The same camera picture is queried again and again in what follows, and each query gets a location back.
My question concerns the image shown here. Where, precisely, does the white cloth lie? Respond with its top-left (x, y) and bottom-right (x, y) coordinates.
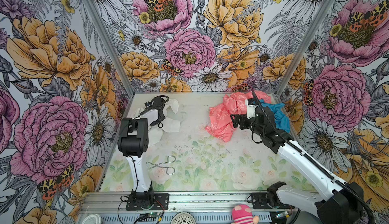
top-left (132, 99), bottom-right (180, 146)

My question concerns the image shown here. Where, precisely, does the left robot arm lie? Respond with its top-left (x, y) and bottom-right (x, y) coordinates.
top-left (118, 95), bottom-right (169, 205)

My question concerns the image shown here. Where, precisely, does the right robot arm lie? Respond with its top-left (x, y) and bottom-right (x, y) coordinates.
top-left (231, 110), bottom-right (375, 224)

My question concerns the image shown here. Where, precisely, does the pink patterned cloth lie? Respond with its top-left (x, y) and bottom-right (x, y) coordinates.
top-left (205, 92), bottom-right (253, 143)

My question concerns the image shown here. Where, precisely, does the metal scissors clamp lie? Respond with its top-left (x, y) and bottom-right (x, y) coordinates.
top-left (146, 155), bottom-right (176, 175)

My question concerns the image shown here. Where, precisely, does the pink striped plush toy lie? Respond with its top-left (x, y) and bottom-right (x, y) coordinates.
top-left (232, 204), bottom-right (259, 224)

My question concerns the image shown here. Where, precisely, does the white woven round basket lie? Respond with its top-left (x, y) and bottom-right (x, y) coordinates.
top-left (171, 212), bottom-right (196, 224)

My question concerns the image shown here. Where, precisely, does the green circuit board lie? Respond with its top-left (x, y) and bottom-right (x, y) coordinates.
top-left (138, 212), bottom-right (163, 223)

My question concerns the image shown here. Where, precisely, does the white round lid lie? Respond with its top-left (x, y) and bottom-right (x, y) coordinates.
top-left (82, 214), bottom-right (103, 224)

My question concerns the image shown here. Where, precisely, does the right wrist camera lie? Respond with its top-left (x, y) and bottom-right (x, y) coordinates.
top-left (245, 98), bottom-right (257, 119)

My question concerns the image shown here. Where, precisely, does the aluminium front rail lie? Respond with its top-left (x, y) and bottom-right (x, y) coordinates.
top-left (77, 190), bottom-right (317, 215)

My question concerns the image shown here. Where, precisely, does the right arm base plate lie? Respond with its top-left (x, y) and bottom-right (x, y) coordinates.
top-left (246, 192), bottom-right (294, 210)

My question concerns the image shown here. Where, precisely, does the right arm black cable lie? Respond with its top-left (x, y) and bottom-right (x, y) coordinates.
top-left (251, 91), bottom-right (375, 224)

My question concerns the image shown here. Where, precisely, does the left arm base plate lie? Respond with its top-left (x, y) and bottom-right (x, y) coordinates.
top-left (126, 192), bottom-right (170, 211)

